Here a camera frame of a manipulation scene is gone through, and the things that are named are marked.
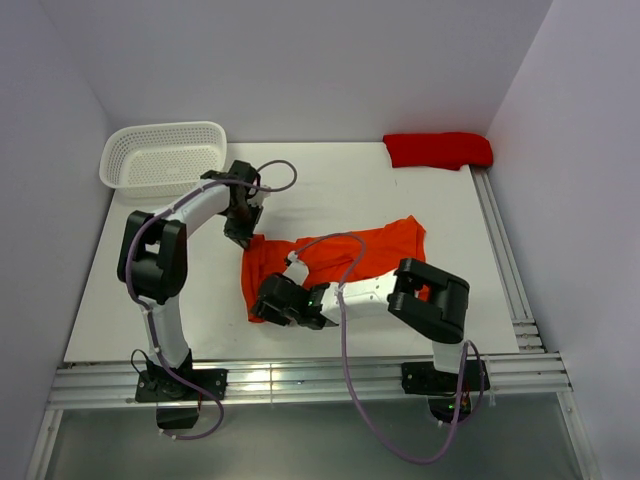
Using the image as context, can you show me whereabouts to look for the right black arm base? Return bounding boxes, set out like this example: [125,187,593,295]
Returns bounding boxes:
[401,359,491,424]

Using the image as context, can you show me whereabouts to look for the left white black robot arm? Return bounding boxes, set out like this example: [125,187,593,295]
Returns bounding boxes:
[117,160,263,399]

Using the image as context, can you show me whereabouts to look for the aluminium right side rail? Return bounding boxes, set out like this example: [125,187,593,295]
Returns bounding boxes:
[471,167,547,354]

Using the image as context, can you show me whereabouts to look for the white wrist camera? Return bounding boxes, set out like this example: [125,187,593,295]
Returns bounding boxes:
[283,251,309,286]
[246,187,271,208]

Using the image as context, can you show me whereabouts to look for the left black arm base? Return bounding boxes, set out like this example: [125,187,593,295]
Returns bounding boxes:
[134,363,228,431]

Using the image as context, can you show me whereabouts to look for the white perforated plastic basket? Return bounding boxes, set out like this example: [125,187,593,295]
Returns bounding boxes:
[99,121,227,198]

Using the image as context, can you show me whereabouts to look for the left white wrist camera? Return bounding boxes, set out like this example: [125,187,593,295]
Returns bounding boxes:
[246,187,271,208]

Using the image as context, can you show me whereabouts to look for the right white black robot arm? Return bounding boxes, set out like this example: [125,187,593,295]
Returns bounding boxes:
[250,258,470,390]

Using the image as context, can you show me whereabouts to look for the aluminium rail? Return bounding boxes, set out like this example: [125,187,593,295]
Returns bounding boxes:
[471,167,547,354]
[45,353,572,410]

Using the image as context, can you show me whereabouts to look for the orange t-shirt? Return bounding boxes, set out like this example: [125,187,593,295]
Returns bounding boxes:
[241,216,426,310]

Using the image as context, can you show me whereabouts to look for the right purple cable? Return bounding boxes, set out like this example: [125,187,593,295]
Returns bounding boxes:
[292,232,486,465]

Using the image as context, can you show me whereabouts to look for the aluminium front rail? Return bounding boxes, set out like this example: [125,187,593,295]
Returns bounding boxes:
[45,353,572,410]

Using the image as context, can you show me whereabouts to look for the red rolled t-shirt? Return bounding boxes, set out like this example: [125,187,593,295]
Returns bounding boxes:
[383,132,494,171]

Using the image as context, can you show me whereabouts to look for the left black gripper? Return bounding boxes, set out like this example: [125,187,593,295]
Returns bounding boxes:
[224,201,263,251]

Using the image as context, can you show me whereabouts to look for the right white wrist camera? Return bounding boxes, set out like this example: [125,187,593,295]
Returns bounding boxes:
[283,251,309,286]

